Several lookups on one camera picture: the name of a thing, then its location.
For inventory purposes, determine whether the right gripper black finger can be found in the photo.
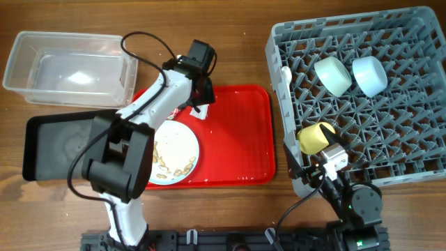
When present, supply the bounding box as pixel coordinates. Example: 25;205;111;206
283;144;303;178
319;123;350;149

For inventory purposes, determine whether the yellow plastic cup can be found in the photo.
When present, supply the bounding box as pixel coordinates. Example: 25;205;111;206
296;122;335;155

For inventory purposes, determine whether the white tissue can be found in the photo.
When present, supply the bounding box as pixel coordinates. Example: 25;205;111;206
190;104;208;120

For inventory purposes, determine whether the red snack wrapper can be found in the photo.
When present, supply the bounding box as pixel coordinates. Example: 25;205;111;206
167;108;180;120

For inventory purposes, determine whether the light blue plate with rice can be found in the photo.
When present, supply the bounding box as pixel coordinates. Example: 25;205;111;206
149;121;200;185

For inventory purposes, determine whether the mint green bowl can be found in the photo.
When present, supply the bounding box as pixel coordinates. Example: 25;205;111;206
314;56;352;98

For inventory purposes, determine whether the light blue bowl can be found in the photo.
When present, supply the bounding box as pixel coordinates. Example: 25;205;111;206
352;56;387;98

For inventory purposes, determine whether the white plastic spoon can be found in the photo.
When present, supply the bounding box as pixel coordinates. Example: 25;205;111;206
281;66;293;86

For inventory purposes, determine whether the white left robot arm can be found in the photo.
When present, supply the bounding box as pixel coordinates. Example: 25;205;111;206
67;40;217;250

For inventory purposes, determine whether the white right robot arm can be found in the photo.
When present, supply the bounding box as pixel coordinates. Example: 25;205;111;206
273;122;384;250

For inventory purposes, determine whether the grey dishwasher rack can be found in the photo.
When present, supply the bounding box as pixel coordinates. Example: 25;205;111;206
265;6;445;186

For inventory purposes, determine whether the red plastic tray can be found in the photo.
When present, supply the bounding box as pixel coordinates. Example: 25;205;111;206
132;84;277;190

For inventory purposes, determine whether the clear plastic bin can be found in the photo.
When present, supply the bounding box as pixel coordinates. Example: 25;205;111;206
3;31;138;109

